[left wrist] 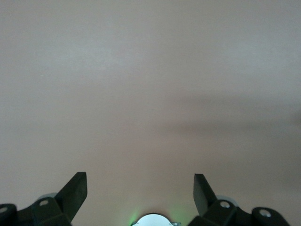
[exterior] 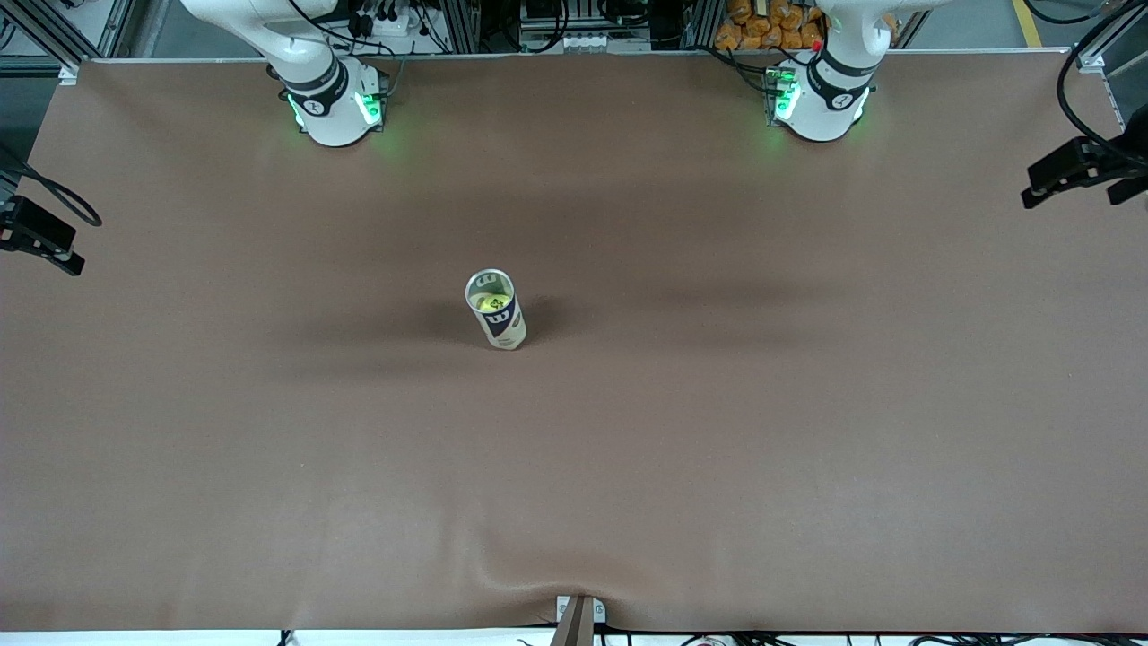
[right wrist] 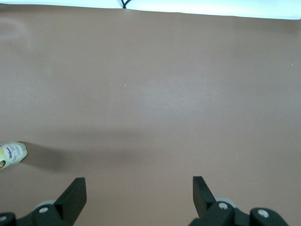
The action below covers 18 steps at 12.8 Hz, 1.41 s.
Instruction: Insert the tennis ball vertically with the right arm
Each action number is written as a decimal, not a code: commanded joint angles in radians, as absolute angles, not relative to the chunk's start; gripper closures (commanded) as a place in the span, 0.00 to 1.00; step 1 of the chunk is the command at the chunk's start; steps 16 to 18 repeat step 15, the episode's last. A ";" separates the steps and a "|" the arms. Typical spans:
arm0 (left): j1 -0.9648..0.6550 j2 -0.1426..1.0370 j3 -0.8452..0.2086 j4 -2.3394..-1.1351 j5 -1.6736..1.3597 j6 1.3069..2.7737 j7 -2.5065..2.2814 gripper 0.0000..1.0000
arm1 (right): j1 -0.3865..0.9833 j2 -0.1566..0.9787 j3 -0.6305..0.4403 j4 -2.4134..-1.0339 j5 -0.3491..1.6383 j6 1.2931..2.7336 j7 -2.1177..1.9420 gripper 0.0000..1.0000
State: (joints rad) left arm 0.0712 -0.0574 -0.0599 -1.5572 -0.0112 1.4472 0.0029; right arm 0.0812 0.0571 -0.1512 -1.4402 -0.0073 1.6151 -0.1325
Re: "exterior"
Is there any white blue tennis ball can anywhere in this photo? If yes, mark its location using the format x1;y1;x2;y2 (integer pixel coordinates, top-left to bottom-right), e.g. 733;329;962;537
464;267;528;352

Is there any white power strip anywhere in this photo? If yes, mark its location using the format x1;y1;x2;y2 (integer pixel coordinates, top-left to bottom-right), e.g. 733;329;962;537
352;0;424;39

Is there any brown table mat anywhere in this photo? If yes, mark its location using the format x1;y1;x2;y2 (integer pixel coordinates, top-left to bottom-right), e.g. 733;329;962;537
0;49;1148;633

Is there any grey electronics box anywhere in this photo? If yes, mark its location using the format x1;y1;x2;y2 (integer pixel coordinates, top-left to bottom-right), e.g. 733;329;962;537
518;0;620;53

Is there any brown bar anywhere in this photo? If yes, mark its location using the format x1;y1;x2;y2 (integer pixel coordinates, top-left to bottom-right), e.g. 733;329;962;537
549;599;595;646

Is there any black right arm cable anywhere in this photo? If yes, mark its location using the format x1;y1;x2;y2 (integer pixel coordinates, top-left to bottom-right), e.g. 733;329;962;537
0;144;103;228

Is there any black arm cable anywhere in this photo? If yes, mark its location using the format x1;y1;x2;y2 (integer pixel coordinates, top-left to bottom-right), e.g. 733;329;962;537
0;144;103;228
1057;0;1148;167

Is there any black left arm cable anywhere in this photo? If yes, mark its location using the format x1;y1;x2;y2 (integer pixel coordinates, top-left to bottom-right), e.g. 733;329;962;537
1057;0;1148;167

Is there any aluminium frame profile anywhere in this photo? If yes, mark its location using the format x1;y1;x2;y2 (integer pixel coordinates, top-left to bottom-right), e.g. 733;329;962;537
0;0;135;86
1072;0;1148;77

